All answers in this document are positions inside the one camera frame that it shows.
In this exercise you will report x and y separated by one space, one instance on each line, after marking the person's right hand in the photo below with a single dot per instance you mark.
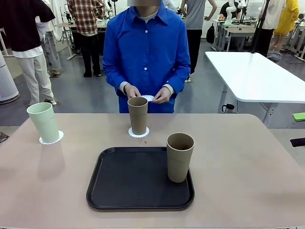
132 91

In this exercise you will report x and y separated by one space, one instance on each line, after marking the person's left hand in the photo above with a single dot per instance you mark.
164 95

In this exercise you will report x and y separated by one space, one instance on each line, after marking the white scalloped paper coaster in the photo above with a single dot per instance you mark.
61 135
148 97
139 136

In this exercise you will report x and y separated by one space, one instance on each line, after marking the tall brown cup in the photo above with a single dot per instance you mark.
179 164
138 117

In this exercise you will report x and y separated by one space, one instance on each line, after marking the tall pale green cup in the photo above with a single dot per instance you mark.
44 124

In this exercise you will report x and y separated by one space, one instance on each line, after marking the person's left forearm blue sleeve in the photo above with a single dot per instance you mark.
179 83

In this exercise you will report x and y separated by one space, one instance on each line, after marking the person's right forearm blue sleeve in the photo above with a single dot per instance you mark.
114 83

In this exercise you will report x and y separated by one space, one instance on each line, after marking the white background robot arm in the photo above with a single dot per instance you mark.
230 13

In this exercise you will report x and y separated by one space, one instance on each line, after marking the person in blue shirt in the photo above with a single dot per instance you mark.
147 47

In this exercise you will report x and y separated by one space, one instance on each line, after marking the black backpack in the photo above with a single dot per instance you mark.
210 34

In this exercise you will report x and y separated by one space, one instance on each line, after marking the person in grey sleeveless top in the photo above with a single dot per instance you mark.
196 16

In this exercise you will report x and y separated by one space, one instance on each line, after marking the person in plaid shirt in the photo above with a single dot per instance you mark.
85 16

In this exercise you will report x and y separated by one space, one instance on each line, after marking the person in grey trousers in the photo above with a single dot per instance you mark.
52 52

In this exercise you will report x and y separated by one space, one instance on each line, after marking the black plastic serving tray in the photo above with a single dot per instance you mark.
124 183

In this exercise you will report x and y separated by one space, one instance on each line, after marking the white table with rounded corners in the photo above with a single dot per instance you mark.
257 76

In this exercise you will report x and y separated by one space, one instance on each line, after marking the grey lab desk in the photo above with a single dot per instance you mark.
238 29

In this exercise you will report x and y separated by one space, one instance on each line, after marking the seated person in black top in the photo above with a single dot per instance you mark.
224 9

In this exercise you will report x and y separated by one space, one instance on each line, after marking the grey bundle on floor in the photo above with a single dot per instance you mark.
274 56

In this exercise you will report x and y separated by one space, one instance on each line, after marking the white cylindrical air purifier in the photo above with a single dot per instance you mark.
7 83

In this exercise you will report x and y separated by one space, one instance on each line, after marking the person in black shirt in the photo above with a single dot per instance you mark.
21 28

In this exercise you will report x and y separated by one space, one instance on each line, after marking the black tripod pole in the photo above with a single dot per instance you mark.
264 14

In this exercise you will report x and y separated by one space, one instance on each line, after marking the person in white shirt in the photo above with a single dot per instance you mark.
271 14

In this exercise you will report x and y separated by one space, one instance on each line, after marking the dark patterned object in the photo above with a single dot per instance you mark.
3 138

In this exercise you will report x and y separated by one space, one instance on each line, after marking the bright green flat piece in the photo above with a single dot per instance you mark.
299 117

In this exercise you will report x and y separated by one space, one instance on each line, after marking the black rounded bar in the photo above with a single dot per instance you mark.
299 142

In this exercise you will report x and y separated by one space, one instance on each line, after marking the person in yellow coat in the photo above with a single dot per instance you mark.
287 19

